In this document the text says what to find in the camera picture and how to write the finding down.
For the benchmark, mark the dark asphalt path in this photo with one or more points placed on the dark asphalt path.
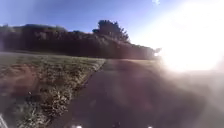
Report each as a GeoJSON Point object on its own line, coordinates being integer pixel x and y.
{"type": "Point", "coordinates": [130, 96]}

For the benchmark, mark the long dark hedge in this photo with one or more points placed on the long dark hedge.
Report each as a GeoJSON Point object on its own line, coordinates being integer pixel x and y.
{"type": "Point", "coordinates": [66, 41]}

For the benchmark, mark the grass field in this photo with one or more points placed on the grass field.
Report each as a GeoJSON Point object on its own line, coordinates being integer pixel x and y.
{"type": "Point", "coordinates": [40, 76]}

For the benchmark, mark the tall dark tree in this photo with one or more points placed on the tall dark tree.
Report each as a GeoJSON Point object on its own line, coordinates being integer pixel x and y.
{"type": "Point", "coordinates": [111, 29]}

